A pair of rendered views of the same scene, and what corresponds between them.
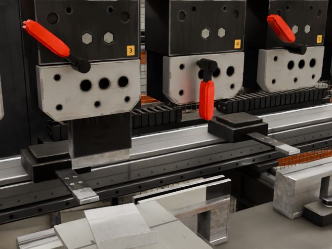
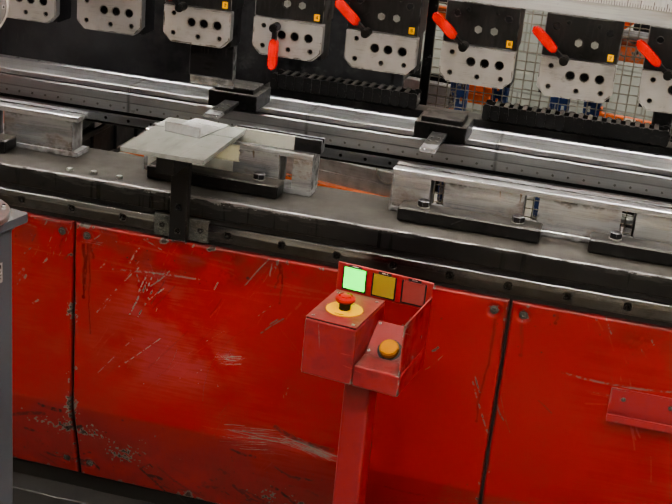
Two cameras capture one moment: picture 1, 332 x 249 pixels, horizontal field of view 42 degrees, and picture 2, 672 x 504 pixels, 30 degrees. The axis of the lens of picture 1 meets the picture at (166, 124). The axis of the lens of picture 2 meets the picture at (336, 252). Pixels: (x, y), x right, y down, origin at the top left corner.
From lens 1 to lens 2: 227 cm
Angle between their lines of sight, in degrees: 41
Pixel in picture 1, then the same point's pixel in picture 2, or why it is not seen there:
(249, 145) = (459, 154)
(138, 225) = (207, 130)
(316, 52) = (406, 42)
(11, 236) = not seen: hidden behind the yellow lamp
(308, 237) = (371, 218)
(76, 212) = not seen: hidden behind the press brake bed
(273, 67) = (354, 45)
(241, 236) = (325, 199)
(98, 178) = (274, 125)
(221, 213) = (303, 166)
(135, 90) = (225, 33)
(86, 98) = (190, 31)
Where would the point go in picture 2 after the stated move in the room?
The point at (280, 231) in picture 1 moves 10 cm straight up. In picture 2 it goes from (360, 209) to (364, 164)
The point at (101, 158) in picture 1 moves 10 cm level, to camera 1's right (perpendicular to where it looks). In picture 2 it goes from (211, 81) to (241, 92)
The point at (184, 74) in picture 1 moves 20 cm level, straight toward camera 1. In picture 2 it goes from (265, 31) to (188, 38)
